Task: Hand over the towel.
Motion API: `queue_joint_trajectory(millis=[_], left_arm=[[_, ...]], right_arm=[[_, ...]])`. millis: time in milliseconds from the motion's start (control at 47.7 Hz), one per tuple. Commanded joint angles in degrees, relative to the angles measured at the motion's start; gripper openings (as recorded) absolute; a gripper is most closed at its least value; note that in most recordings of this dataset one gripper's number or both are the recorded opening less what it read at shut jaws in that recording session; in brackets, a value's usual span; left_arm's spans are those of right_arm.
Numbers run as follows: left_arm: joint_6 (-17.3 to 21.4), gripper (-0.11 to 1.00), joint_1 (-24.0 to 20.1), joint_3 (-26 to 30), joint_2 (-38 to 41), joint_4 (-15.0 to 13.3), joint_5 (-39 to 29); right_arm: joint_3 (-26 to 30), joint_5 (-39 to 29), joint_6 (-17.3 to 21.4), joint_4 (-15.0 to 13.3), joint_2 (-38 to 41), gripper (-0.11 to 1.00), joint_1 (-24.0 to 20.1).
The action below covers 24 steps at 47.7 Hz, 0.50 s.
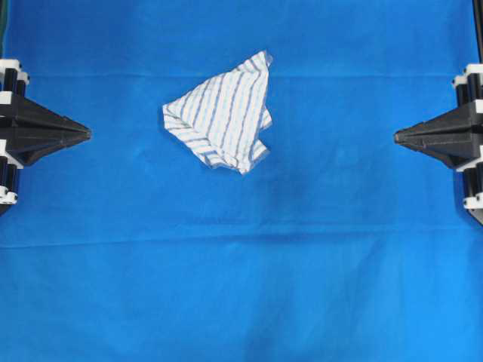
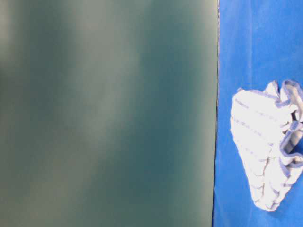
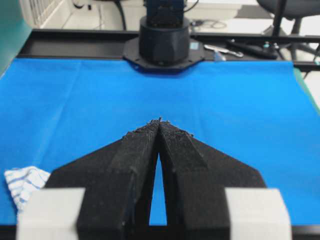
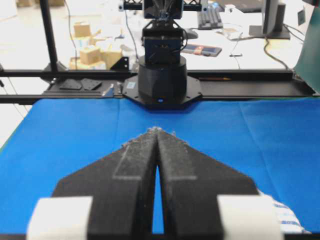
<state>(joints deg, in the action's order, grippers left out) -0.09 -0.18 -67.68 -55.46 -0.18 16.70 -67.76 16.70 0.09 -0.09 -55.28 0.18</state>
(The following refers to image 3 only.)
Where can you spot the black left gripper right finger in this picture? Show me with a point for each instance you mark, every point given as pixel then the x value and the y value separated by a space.
pixel 213 196

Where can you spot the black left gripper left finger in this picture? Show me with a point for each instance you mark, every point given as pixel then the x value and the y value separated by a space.
pixel 99 196

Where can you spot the white blue striped towel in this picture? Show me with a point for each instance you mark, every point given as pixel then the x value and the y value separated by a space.
pixel 22 182

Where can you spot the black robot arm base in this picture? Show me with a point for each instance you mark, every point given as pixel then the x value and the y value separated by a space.
pixel 164 42

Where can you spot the blue table cloth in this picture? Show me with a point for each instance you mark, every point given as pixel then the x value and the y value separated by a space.
pixel 53 111

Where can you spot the silver metal tool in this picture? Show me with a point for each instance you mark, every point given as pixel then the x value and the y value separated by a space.
pixel 223 50

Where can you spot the black office chair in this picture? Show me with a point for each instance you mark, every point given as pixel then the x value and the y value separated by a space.
pixel 292 10

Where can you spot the black handled tool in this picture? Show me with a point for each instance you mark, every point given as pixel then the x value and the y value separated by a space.
pixel 252 47

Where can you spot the black table frame rail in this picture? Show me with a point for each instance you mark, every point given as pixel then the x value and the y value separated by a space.
pixel 108 44

